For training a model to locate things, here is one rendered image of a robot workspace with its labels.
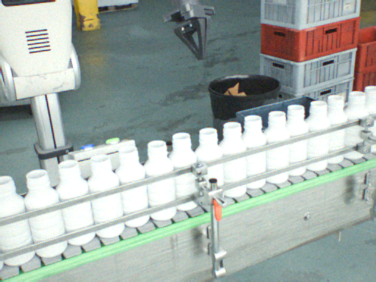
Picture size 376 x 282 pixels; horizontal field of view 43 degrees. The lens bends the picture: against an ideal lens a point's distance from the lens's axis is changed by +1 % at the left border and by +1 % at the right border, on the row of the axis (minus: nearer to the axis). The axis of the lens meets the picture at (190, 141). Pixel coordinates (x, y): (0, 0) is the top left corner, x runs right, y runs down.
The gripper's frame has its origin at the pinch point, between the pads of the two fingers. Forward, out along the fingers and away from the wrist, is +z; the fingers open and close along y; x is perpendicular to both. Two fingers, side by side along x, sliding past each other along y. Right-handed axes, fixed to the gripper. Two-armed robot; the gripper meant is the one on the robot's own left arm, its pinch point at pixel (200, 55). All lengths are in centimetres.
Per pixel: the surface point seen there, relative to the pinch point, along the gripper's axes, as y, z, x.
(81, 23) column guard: 524, -218, 516
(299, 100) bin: 88, 14, 16
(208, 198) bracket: -8.2, 27.7, 2.3
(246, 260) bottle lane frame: 9.9, 46.5, 9.1
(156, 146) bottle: -8.1, 15.3, 11.1
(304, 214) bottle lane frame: 22.3, 40.8, -2.4
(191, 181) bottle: -3.3, 24.4, 8.6
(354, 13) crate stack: 276, -36, 31
